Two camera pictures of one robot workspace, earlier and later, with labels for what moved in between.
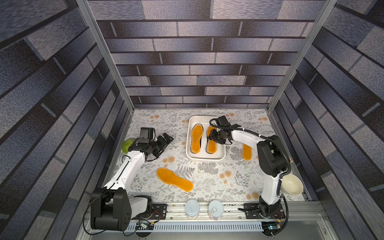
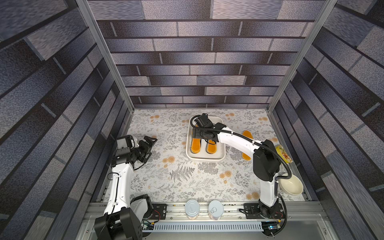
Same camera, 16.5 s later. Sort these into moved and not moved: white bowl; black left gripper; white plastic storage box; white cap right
Moved: black left gripper
Not moved: white cap right; white plastic storage box; white bowl
